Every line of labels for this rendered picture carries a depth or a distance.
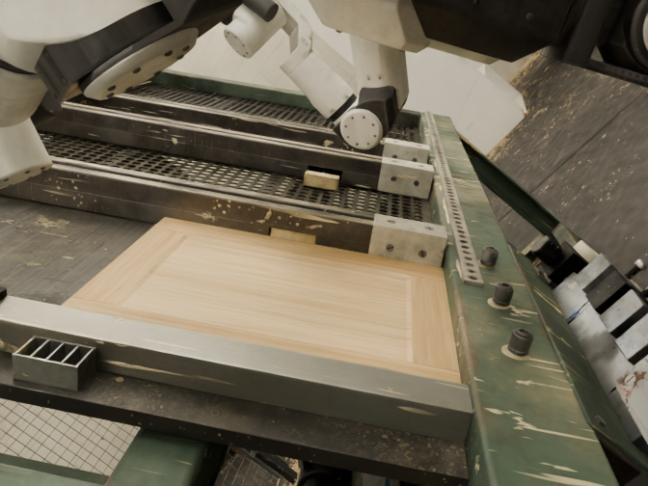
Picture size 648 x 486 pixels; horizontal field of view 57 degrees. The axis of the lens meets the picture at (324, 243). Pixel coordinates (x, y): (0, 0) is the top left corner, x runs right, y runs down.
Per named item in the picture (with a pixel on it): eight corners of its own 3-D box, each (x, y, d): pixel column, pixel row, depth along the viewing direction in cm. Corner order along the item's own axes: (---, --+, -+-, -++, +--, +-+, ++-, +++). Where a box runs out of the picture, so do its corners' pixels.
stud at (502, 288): (510, 309, 82) (516, 290, 81) (493, 306, 82) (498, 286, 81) (507, 301, 84) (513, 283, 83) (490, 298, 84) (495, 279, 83)
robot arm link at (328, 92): (298, 67, 114) (366, 140, 118) (277, 88, 106) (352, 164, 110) (334, 30, 107) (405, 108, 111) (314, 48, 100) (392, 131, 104)
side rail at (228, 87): (416, 142, 237) (421, 114, 233) (149, 96, 244) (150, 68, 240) (415, 138, 245) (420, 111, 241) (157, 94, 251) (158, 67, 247)
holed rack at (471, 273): (483, 286, 88) (484, 283, 87) (463, 283, 88) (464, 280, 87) (431, 113, 240) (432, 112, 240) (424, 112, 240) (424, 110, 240)
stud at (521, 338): (528, 360, 70) (536, 338, 69) (508, 356, 70) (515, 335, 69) (525, 349, 72) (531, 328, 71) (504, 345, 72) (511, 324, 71)
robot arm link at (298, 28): (264, -7, 110) (315, 48, 112) (231, 26, 108) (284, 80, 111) (272, -21, 103) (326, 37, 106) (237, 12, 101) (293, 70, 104)
